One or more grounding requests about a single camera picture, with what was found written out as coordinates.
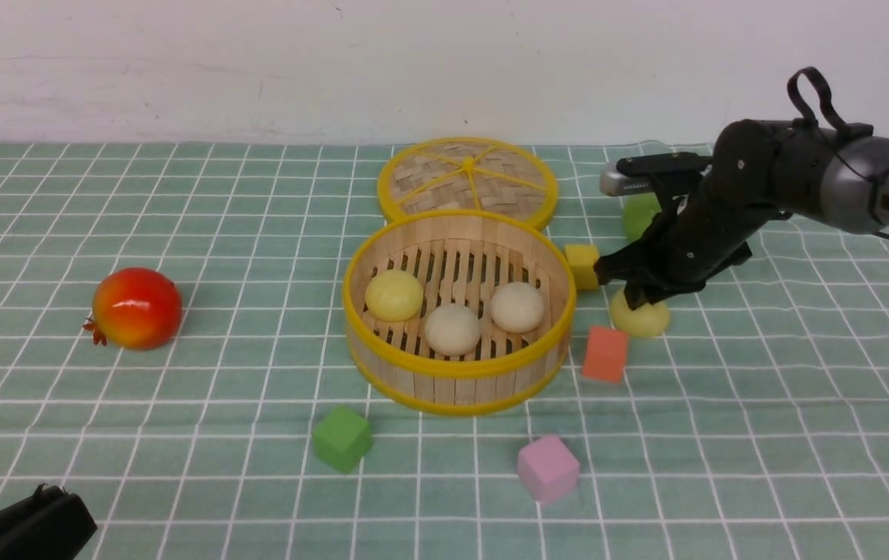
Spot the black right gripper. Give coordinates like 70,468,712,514
593,175,775,310

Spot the yellow bun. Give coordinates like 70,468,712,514
609,289,671,339
365,269,424,323

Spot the beige bun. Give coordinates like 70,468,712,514
489,282,547,334
424,303,482,357

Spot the beige bun front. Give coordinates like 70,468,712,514
424,303,482,357

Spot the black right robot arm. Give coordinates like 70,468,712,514
593,120,889,308

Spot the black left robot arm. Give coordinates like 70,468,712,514
0,485,98,559

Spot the bamboo steamer tray yellow rim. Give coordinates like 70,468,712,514
341,209,576,417

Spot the woven bamboo steamer lid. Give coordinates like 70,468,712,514
376,137,559,230

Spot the yellow cube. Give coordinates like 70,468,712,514
564,243,600,291

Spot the green apple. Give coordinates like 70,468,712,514
621,194,661,243

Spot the orange cube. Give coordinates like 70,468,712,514
580,325,629,385

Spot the pink cube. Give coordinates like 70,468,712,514
516,435,580,506

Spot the green cube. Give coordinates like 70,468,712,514
312,405,373,474

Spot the green checkered tablecloth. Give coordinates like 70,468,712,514
0,143,889,559

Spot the red pomegranate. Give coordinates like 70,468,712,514
82,267,184,351

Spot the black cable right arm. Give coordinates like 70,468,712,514
786,67,889,331

